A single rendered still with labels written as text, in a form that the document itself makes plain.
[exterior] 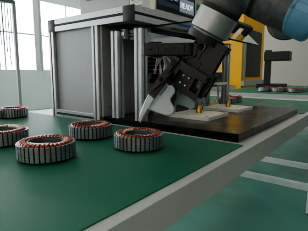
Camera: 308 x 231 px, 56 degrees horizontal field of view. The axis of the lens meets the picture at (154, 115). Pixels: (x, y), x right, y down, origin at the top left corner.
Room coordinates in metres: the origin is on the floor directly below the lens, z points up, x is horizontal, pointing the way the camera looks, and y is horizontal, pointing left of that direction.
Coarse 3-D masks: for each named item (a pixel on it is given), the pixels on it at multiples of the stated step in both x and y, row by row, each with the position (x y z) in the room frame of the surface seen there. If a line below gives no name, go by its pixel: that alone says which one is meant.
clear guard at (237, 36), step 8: (160, 24) 0.91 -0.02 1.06; (168, 24) 0.90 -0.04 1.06; (176, 24) 0.89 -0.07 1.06; (184, 24) 0.89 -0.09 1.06; (160, 32) 1.05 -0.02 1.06; (168, 32) 1.05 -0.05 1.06; (176, 32) 1.05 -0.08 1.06; (184, 32) 1.05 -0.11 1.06; (240, 32) 0.93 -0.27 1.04; (232, 40) 0.81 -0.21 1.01; (240, 40) 0.85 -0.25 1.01; (248, 40) 0.92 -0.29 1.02
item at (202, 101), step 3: (192, 99) 1.23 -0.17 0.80; (195, 99) 1.22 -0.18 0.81; (198, 99) 1.22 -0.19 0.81; (201, 99) 1.24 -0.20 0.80; (204, 99) 1.26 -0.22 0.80; (195, 102) 1.22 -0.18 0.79; (198, 102) 1.22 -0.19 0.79; (201, 102) 1.24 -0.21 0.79; (204, 102) 1.26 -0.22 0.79; (195, 105) 1.22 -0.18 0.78; (201, 105) 1.24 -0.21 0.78; (204, 105) 1.26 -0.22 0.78
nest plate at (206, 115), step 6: (174, 114) 0.95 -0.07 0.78; (180, 114) 0.95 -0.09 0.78; (186, 114) 0.95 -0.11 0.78; (192, 114) 0.95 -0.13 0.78; (198, 114) 0.95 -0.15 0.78; (204, 114) 0.95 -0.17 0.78; (210, 114) 0.95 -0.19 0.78; (216, 114) 0.95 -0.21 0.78; (222, 114) 0.95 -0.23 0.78; (228, 114) 0.99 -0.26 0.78; (204, 120) 0.88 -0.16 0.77; (210, 120) 0.89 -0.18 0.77
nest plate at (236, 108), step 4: (216, 104) 1.24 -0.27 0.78; (220, 104) 1.24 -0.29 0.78; (224, 104) 1.24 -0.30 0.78; (204, 108) 1.15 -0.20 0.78; (208, 108) 1.14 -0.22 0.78; (212, 108) 1.13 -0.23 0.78; (216, 108) 1.12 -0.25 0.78; (220, 108) 1.11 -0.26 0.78; (224, 108) 1.11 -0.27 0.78; (228, 108) 1.11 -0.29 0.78; (232, 108) 1.11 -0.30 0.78; (236, 108) 1.11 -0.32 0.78; (240, 108) 1.11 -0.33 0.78; (244, 108) 1.11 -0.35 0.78; (248, 108) 1.15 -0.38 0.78; (252, 108) 1.18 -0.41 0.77; (236, 112) 1.07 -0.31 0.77
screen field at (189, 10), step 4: (180, 0) 1.12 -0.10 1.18; (184, 0) 1.14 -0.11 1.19; (180, 4) 1.12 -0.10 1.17; (184, 4) 1.14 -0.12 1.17; (188, 4) 1.16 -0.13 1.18; (192, 4) 1.19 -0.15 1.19; (180, 8) 1.12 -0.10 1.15; (184, 8) 1.14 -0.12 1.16; (188, 8) 1.16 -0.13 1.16; (192, 8) 1.19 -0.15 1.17; (184, 12) 1.14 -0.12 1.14; (188, 12) 1.16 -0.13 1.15; (192, 12) 1.19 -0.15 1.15
